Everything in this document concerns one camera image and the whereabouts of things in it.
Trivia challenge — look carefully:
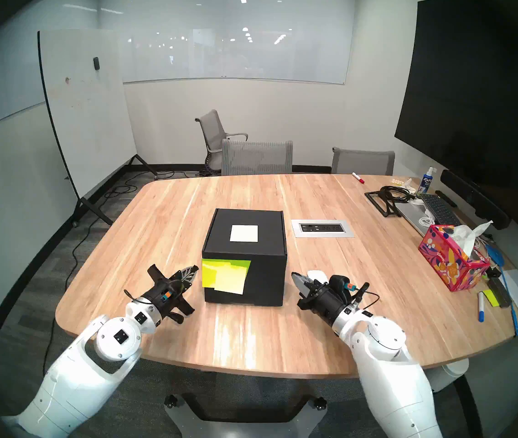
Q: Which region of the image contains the silver table power panel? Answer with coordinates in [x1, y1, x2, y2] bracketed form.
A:
[291, 219, 355, 238]

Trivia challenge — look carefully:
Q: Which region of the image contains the black floor cable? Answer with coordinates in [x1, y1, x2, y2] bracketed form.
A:
[42, 170, 173, 387]

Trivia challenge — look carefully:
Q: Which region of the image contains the gray office chair with armrests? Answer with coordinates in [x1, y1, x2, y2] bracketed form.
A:
[195, 109, 249, 175]

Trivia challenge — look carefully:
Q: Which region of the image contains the gray plain-back office chair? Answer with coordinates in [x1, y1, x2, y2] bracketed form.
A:
[331, 147, 395, 176]

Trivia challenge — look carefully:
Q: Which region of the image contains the glass wall whiteboard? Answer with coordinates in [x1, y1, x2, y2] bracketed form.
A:
[99, 0, 355, 85]

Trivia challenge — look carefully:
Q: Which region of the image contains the blue fly swatter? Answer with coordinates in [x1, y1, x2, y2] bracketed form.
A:
[486, 243, 518, 336]

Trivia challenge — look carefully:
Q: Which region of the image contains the yellow sticky note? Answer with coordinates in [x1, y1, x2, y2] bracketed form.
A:
[215, 262, 249, 295]

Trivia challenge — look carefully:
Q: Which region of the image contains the black cardboard box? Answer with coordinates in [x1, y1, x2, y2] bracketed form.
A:
[202, 209, 288, 307]

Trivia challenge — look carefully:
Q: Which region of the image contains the black keyboard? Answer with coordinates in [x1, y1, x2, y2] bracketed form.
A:
[418, 193, 462, 227]

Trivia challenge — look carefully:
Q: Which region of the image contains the white tissue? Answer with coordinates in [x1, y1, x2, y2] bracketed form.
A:
[451, 220, 493, 257]

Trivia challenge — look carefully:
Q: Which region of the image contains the coiled black cable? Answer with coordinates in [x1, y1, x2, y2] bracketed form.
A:
[380, 185, 417, 203]

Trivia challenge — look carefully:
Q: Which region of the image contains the silver laptop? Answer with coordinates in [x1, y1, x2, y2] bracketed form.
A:
[396, 202, 440, 237]

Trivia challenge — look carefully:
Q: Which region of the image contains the black laptop stand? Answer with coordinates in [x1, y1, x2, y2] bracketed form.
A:
[364, 190, 403, 218]

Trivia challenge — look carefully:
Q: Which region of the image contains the lime green sticky note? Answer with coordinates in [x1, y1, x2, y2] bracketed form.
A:
[202, 258, 251, 288]

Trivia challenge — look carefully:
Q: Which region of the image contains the whiteboard cleaner spray bottle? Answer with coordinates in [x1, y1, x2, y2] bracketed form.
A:
[416, 167, 437, 196]

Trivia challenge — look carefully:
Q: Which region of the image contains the gray mesh office chair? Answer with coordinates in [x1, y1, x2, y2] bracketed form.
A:
[221, 139, 294, 176]

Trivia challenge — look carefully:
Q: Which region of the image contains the red floral tissue box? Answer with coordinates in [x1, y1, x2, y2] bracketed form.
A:
[418, 224, 491, 292]

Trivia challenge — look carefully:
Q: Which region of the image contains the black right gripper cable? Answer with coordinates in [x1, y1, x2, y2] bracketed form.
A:
[352, 282, 380, 312]

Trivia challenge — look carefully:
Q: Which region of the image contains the black video conference bar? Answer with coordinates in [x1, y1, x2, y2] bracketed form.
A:
[440, 169, 511, 230]

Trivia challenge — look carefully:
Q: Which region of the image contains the rolling whiteboard on stand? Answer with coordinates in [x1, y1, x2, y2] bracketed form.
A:
[37, 29, 159, 226]

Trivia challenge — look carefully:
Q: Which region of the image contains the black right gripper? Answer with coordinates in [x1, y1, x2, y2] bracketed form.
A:
[292, 273, 371, 326]

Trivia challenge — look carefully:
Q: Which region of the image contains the pale square sticky note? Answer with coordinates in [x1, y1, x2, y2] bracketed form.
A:
[230, 224, 259, 242]

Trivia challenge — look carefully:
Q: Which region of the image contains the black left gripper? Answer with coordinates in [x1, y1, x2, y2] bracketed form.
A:
[143, 265, 199, 324]

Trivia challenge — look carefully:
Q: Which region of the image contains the large black wall screen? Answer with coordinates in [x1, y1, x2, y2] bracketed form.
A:
[394, 0, 518, 209]

